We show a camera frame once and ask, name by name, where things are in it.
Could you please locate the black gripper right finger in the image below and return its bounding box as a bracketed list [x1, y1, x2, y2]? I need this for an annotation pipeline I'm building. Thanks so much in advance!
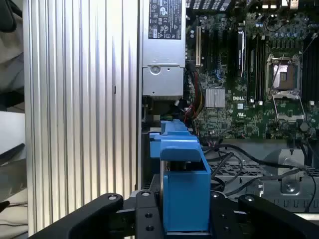
[210, 190, 319, 239]

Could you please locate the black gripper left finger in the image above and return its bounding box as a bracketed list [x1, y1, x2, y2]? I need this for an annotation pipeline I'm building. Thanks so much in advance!
[28, 190, 166, 239]

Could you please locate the black RAM slot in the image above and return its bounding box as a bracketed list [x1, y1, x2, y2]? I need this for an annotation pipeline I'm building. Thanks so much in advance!
[257, 36, 266, 105]
[247, 36, 255, 103]

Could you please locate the black expansion slot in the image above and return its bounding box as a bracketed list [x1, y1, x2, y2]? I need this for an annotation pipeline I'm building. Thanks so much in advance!
[236, 27, 248, 78]

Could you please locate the white expansion slot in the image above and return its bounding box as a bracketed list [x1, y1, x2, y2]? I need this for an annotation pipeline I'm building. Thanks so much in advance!
[195, 24, 202, 67]

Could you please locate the open grey PC case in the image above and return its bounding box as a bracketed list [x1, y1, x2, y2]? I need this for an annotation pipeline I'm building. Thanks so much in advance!
[136, 0, 319, 215]

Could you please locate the green Dell motherboard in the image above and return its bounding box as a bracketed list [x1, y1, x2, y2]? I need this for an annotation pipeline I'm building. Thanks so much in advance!
[185, 12, 319, 141]

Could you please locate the metal socket cover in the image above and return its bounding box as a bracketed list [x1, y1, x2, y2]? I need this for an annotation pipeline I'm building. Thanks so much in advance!
[271, 91, 306, 123]

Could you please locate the silver finned chipset heatsink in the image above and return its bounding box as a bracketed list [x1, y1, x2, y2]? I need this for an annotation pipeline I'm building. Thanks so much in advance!
[205, 87, 226, 109]

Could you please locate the silver power supply unit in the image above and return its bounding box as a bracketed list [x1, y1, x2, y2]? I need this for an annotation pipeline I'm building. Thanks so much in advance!
[142, 0, 187, 98]

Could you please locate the CPU socket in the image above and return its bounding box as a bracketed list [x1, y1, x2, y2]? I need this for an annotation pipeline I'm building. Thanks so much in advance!
[265, 54, 302, 95]

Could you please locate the white desk panel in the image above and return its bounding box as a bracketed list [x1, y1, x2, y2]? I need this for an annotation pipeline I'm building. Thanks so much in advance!
[0, 111, 26, 156]

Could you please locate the grey cable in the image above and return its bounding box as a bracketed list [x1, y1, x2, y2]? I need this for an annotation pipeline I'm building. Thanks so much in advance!
[211, 151, 310, 197]

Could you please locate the thin black cable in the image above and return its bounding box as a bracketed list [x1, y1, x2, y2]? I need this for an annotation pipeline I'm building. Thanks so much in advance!
[206, 143, 319, 197]

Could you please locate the red yellow power wire bundle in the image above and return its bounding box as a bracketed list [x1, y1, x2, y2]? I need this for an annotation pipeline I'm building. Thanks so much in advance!
[183, 62, 206, 126]

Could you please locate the thin wire locking lever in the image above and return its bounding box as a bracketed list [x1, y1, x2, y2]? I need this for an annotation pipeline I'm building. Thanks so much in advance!
[271, 56, 290, 85]

